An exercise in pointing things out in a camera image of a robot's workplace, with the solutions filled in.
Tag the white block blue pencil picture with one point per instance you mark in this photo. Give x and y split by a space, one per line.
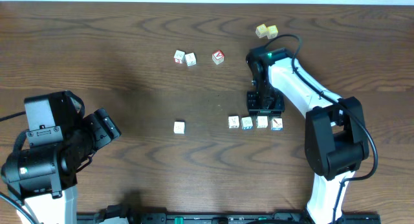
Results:
276 124

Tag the white block red number three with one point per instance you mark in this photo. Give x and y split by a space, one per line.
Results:
179 56

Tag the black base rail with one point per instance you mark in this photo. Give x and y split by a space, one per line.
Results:
123 214

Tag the red letter A block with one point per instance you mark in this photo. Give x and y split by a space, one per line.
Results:
218 57

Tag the white block teal side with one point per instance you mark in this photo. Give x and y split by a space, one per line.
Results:
179 127

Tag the yellow block right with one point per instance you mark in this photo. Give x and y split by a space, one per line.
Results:
272 32

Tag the yellow block left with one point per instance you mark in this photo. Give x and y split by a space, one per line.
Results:
261 31

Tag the white block blue side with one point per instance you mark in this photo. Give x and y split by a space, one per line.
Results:
190 59

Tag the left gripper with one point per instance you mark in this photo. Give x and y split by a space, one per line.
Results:
105 127

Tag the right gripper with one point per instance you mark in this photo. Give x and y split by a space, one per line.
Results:
254 109

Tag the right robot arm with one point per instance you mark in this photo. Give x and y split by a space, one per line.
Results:
335 143

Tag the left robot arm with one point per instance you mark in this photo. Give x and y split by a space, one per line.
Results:
42 179

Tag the plain white block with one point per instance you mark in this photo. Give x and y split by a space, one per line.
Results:
262 121

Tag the yellow block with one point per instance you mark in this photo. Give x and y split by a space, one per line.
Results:
272 32
261 31

